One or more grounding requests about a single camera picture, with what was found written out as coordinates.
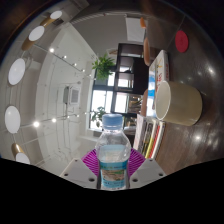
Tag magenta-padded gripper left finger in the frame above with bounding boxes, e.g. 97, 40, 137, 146
59, 148, 101, 190

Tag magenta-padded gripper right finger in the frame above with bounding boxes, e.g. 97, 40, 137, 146
128, 148, 167, 190

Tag clear blue-capped water bottle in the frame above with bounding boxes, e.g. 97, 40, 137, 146
95, 113, 132, 191

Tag red-edged white book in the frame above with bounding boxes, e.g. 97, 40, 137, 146
149, 120, 166, 160

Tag yellow-spined book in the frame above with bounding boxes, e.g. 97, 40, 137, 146
144, 120, 158, 158

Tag potted green plant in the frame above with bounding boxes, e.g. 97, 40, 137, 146
92, 54, 116, 82
90, 106, 106, 130

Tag ceiling spot lights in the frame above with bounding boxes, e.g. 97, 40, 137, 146
31, 46, 94, 129

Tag blue-covered book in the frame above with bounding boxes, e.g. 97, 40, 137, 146
146, 76, 158, 118

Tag ceiling air conditioner unit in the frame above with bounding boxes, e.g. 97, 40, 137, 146
63, 85, 81, 106

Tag cream ceramic cup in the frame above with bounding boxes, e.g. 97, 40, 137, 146
154, 80, 203, 127

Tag low dark shelf unit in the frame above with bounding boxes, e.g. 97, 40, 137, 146
114, 43, 151, 118

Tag round white ceiling panels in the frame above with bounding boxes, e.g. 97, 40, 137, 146
4, 10, 63, 165

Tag flat round red coaster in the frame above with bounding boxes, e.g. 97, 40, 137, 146
174, 30, 190, 54

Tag large glass window wall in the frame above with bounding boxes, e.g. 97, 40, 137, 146
89, 68, 131, 132

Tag white wall radiator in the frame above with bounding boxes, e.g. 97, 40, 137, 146
124, 17, 147, 43

